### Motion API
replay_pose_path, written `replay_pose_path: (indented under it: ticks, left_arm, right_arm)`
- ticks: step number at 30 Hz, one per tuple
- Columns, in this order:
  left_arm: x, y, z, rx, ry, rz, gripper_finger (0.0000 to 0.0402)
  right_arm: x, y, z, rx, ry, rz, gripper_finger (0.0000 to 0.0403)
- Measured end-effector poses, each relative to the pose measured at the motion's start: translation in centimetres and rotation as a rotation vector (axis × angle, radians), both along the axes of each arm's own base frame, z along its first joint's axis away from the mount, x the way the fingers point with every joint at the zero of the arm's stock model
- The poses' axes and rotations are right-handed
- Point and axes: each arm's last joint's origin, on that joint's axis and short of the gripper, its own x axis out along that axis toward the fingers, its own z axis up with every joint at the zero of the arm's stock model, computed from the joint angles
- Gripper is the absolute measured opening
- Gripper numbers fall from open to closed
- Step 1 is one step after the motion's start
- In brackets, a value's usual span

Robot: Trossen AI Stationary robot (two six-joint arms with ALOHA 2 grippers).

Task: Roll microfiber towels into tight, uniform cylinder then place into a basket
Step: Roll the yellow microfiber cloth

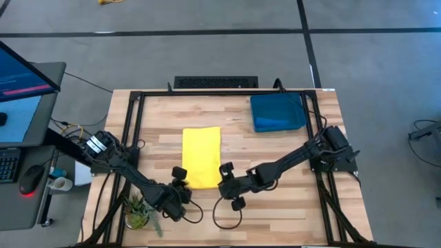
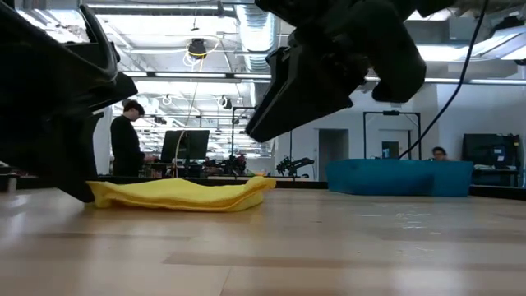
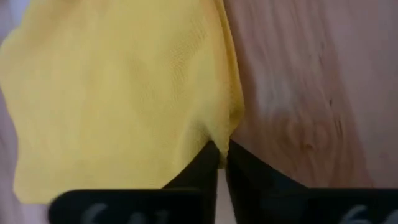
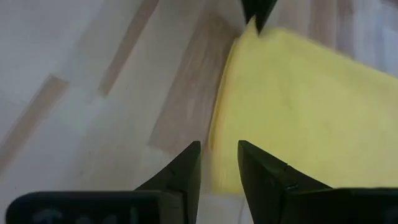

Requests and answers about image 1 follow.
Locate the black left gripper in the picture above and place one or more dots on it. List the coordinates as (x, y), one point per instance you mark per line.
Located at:
(179, 201)

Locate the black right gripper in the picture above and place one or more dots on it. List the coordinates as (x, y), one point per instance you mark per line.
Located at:
(229, 187)

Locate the yellow microfiber towel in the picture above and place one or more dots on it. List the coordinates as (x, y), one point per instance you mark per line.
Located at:
(201, 156)

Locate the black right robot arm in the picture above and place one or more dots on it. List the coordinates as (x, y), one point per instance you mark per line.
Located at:
(286, 163)

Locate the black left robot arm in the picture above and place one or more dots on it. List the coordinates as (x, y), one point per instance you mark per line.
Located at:
(131, 172)

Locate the teal plastic basket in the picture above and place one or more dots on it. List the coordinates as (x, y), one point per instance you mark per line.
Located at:
(279, 105)

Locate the small potted succulent plant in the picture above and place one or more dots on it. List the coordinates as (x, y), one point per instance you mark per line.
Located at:
(138, 215)

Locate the white box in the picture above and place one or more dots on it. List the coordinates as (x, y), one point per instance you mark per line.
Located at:
(82, 174)

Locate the black keyboard at table edge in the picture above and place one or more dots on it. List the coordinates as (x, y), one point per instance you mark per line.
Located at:
(215, 82)

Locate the white mug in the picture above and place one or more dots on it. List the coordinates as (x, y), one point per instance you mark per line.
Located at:
(62, 183)

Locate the teal cup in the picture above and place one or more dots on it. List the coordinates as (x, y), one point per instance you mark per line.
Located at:
(59, 172)

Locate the black desk base bar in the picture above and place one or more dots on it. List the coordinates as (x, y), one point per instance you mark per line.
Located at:
(65, 144)

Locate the black computer mouse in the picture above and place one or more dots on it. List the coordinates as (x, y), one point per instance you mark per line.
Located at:
(30, 179)

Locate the grey computer desk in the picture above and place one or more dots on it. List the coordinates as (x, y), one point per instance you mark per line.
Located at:
(48, 120)

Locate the backlit black keyboard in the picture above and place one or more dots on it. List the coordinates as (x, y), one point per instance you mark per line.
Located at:
(8, 165)

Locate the computer monitor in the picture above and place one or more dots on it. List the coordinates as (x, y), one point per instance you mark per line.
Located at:
(20, 75)

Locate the black floor stand base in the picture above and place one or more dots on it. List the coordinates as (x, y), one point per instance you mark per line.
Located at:
(427, 132)

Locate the yellow object on floor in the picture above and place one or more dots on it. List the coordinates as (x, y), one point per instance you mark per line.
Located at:
(110, 1)

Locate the black metal table frame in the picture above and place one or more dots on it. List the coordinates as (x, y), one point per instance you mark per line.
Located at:
(224, 93)

